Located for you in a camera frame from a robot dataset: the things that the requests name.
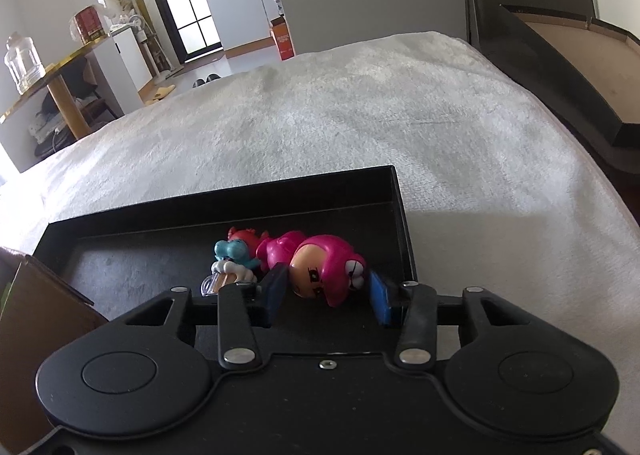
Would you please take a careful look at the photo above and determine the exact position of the small white cabinet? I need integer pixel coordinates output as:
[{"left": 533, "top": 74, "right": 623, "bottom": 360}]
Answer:
[{"left": 95, "top": 27, "right": 154, "bottom": 118}]

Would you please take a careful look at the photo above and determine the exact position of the pink toy figure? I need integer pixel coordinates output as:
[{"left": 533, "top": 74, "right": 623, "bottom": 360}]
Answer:
[{"left": 256, "top": 230, "right": 369, "bottom": 309}]

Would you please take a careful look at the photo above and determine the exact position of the red toy figure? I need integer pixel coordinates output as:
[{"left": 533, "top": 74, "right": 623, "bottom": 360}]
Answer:
[{"left": 226, "top": 226, "right": 271, "bottom": 257}]

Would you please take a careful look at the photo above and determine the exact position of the glass jar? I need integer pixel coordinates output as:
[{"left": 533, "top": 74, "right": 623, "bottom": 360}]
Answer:
[{"left": 4, "top": 32, "right": 47, "bottom": 96}]

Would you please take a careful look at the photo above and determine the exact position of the white kitchen cabinet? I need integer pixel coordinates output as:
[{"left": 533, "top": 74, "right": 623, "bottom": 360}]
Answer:
[{"left": 200, "top": 0, "right": 282, "bottom": 58}]

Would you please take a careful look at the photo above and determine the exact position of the black box brown interior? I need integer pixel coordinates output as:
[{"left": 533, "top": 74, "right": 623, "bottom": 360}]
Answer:
[{"left": 500, "top": 4, "right": 640, "bottom": 146}]

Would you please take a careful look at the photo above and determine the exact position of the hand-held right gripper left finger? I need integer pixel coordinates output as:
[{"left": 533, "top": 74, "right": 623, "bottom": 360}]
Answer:
[{"left": 122, "top": 265, "right": 290, "bottom": 370}]

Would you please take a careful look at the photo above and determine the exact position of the gold glass-top table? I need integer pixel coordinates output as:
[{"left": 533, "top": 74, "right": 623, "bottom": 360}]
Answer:
[{"left": 0, "top": 37, "right": 114, "bottom": 142}]

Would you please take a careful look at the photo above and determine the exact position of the orange carton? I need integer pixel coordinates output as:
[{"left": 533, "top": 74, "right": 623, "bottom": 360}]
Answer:
[{"left": 269, "top": 15, "right": 297, "bottom": 60}]

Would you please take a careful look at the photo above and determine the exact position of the red can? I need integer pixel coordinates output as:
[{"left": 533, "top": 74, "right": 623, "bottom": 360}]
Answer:
[{"left": 70, "top": 6, "right": 111, "bottom": 44}]

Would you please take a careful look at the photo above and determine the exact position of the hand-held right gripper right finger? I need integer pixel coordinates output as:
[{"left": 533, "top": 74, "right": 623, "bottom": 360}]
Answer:
[{"left": 367, "top": 269, "right": 538, "bottom": 370}]

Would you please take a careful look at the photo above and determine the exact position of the blue toy figure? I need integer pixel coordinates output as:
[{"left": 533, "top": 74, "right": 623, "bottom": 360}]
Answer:
[{"left": 201, "top": 239, "right": 264, "bottom": 297}]

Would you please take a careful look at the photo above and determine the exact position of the brown cardboard box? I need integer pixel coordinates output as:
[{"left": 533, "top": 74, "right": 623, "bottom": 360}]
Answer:
[{"left": 0, "top": 247, "right": 109, "bottom": 455}]

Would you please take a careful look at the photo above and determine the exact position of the black tray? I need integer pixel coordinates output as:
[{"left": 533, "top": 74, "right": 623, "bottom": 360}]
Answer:
[{"left": 31, "top": 165, "right": 419, "bottom": 357}]

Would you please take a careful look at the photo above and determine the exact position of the white power strip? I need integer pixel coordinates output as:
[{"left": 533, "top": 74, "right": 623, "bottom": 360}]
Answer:
[{"left": 29, "top": 115, "right": 68, "bottom": 142}]

